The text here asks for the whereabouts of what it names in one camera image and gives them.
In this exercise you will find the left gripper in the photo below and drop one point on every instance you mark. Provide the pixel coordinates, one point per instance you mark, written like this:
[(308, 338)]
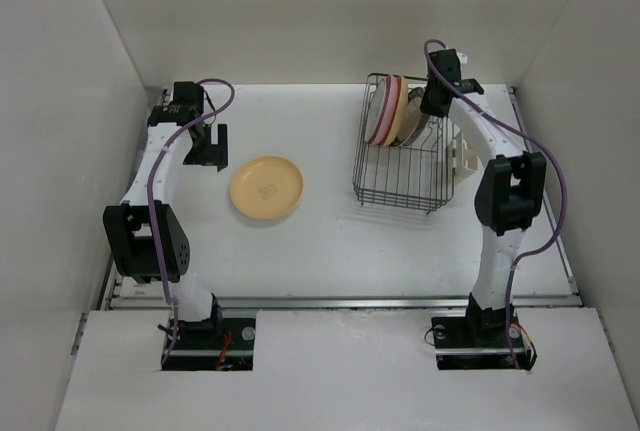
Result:
[(213, 154)]

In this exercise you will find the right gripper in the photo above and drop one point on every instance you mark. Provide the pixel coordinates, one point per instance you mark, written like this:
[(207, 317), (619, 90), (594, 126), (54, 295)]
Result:
[(427, 105)]

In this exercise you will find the grey rimmed plate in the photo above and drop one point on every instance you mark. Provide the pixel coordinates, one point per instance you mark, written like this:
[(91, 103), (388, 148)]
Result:
[(414, 120)]

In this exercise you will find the orange plate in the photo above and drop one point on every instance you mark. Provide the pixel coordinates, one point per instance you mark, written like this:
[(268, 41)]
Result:
[(266, 188)]

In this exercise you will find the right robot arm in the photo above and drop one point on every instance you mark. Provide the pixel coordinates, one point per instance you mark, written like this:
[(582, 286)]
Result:
[(508, 197)]

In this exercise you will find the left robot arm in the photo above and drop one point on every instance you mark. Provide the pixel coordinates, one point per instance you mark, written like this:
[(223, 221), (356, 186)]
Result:
[(145, 236)]

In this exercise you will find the tan plate beside pink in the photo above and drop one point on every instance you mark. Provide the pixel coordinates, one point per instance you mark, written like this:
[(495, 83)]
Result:
[(401, 104)]

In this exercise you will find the white patterned plate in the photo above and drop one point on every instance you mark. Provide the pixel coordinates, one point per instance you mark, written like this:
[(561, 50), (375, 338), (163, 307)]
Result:
[(375, 107)]

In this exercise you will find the white cutlery holder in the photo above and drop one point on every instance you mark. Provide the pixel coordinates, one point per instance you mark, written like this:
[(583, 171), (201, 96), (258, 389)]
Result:
[(462, 160)]

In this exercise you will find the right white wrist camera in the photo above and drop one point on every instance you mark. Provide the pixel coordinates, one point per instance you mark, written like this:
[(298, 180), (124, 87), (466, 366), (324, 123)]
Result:
[(462, 57)]

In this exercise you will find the wire dish rack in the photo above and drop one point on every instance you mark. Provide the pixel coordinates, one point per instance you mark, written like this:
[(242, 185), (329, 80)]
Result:
[(418, 176)]

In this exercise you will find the aluminium frame rail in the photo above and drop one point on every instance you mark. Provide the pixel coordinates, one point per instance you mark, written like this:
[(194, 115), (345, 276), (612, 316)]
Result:
[(331, 250)]

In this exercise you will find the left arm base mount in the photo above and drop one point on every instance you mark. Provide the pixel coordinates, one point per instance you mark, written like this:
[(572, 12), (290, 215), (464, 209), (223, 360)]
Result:
[(226, 346)]

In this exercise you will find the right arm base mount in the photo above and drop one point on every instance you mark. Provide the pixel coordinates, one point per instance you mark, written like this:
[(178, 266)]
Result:
[(457, 349)]

